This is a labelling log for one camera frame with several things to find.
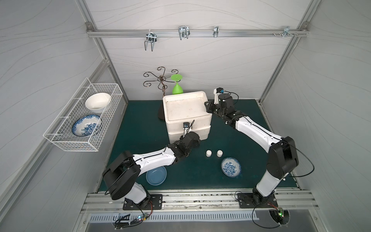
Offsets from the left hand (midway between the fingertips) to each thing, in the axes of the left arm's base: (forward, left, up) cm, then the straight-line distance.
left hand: (195, 135), depth 85 cm
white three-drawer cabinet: (+13, +4, +11) cm, 17 cm away
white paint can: (-6, -9, -11) cm, 15 cm away
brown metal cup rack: (+32, +23, +12) cm, 41 cm away
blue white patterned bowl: (-14, -21, -12) cm, 28 cm away
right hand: (+16, -5, +12) cm, 20 cm away
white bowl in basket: (+6, +52, +21) cm, 56 cm away
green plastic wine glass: (+28, +13, +12) cm, 33 cm away
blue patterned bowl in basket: (-8, +51, +20) cm, 56 cm away
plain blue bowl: (-21, +22, -9) cm, 32 cm away
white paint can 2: (-6, -15, -10) cm, 19 cm away
